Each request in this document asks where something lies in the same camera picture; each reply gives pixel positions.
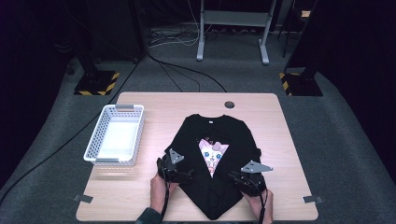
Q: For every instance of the black t-shirt with cartoon print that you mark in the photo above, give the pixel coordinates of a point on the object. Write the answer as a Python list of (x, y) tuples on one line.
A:
[(224, 127)]

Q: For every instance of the person's left hand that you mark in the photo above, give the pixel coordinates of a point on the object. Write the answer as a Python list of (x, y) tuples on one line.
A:
[(159, 193)]

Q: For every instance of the grey table edge bracket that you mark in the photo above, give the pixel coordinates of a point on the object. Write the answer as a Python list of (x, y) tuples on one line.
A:
[(313, 199), (83, 198)]

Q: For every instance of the white metal desk frame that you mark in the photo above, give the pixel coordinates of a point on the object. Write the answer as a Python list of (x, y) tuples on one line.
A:
[(236, 18)]

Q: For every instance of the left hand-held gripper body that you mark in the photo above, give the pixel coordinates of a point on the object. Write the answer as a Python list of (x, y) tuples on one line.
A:
[(168, 169)]

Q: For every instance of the small tan label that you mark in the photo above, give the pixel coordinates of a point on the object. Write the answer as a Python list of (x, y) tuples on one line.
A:
[(306, 14)]

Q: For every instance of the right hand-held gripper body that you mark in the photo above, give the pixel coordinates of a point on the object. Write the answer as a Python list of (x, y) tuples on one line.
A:
[(253, 185)]

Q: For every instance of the white perforated plastic basket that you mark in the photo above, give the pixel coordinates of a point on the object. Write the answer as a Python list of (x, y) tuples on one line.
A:
[(120, 137)]

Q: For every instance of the black cabinet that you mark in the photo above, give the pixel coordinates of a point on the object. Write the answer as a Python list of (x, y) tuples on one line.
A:
[(118, 31)]

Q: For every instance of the black stand with striped base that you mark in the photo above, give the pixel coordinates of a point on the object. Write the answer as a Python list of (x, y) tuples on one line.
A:
[(96, 82), (303, 84)]

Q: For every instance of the person's right hand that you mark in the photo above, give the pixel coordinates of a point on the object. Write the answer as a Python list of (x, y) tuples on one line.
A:
[(265, 207)]

